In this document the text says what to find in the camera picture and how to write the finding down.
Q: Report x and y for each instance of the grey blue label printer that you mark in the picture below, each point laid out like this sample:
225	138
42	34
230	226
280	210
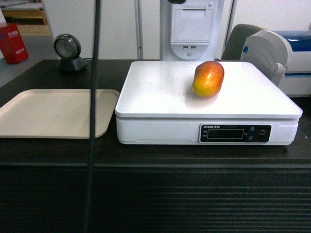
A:
284	57

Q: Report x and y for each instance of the dark red mango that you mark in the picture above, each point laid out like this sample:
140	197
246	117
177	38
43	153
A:
208	79

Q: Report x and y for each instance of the white electronic checkout scale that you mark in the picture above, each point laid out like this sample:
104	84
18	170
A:
158	106

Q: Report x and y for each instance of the red fire extinguisher box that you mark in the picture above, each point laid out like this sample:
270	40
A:
12	45

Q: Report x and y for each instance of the beige plastic tray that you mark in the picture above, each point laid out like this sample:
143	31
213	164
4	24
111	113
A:
47	113

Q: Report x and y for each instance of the black desktop barcode scanner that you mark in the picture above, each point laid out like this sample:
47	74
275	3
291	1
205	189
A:
68	48

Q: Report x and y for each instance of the black checkout counter cabinet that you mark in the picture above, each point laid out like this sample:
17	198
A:
157	188

